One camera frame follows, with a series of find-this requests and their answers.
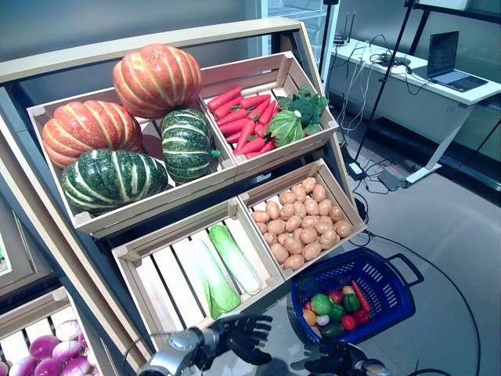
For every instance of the wooden cabbage crate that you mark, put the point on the wooden cabbage crate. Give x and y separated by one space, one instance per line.
164 274

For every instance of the small green vegetable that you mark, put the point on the small green vegetable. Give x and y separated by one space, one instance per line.
336 312

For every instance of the red bell pepper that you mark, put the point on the red bell pepper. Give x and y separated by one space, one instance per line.
362 317

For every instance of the wooden vegetable display shelf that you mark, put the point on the wooden vegetable display shelf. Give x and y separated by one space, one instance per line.
156 39

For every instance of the wooden pumpkin crate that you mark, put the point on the wooden pumpkin crate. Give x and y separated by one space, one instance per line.
164 200

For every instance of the flat orange striped pumpkin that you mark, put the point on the flat orange striped pumpkin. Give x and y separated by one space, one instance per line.
86 129

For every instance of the green pumpkin with stem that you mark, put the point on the green pumpkin with stem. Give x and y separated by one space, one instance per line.
188 145

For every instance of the light green round cabbage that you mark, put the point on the light green round cabbage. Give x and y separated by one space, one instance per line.
285 127

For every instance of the black slim stand pole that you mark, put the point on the black slim stand pole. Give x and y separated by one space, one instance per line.
327 39

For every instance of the dark green leafy vegetable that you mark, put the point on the dark green leafy vegetable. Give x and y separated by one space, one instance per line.
309 105

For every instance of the wooden carrot crate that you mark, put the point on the wooden carrot crate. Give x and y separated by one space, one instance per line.
285 150

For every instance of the round red tomato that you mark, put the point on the round red tomato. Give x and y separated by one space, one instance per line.
348 323

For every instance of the glass door fridge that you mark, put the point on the glass door fridge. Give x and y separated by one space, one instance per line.
297 23

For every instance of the small red tomato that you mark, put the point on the small red tomato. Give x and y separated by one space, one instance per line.
336 297

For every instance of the wide dark green pumpkin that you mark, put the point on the wide dark green pumpkin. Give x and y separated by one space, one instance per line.
113 180

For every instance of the small yellow vegetable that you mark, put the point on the small yellow vegetable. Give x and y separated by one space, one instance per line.
348 290

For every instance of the long red chili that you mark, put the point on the long red chili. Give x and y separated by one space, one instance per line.
360 295

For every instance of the slim white napa cabbage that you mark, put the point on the slim white napa cabbage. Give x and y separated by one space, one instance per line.
235 258

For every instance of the white office desk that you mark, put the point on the white office desk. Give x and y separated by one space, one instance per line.
481 96

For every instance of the brown potato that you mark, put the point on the brown potato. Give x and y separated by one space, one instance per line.
282 238
270 237
261 227
287 197
276 226
260 216
309 183
299 209
293 261
279 252
319 192
325 207
311 205
336 213
312 250
307 235
324 225
287 211
343 228
291 244
272 209
329 239
309 221
293 223
298 192

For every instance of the light green bell pepper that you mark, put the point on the light green bell pepper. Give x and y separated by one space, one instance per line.
321 304

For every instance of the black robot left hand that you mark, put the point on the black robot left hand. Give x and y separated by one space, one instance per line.
244 337

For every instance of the dark green cucumber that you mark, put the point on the dark green cucumber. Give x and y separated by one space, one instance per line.
332 331

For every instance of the black metal rack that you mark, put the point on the black metal rack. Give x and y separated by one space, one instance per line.
450 12

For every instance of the purple onion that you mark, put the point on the purple onion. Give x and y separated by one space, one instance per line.
67 349
23 366
76 366
44 346
67 330
49 367

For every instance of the wooden potato crate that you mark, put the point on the wooden potato crate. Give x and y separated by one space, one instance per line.
352 211

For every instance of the wooden onion crate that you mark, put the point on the wooden onion crate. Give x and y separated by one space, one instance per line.
31 313

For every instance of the blue plastic shopping basket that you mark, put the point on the blue plastic shopping basket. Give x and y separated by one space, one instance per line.
391 297

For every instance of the dark green bell pepper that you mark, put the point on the dark green bell pepper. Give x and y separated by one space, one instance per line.
351 302

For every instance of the large round orange pumpkin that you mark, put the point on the large round orange pumpkin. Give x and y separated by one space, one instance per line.
156 78

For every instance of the black router with antennas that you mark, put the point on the black router with antennas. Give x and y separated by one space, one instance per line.
341 39

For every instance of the black tripod stand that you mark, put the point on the black tripod stand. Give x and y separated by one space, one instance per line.
385 74

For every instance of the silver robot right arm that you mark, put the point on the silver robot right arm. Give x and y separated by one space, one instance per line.
375 370

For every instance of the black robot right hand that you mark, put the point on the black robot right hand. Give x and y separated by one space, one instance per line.
336 362

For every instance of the red carrot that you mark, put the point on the red carrot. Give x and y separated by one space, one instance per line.
227 109
233 116
246 135
250 145
268 113
225 98
254 101
233 138
259 109
266 148
236 127

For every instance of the grey open laptop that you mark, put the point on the grey open laptop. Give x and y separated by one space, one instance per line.
450 74

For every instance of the white garlic bulb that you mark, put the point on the white garlic bulb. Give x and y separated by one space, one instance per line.
323 320

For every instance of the leafy green napa cabbage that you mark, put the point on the leafy green napa cabbage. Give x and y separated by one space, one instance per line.
215 286

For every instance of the orange round vegetable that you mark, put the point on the orange round vegetable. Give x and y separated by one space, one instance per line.
309 317

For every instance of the black and white power adapter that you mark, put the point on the black and white power adapter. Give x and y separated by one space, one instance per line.
356 169

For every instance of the grey power strip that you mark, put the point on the grey power strip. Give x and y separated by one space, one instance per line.
391 179

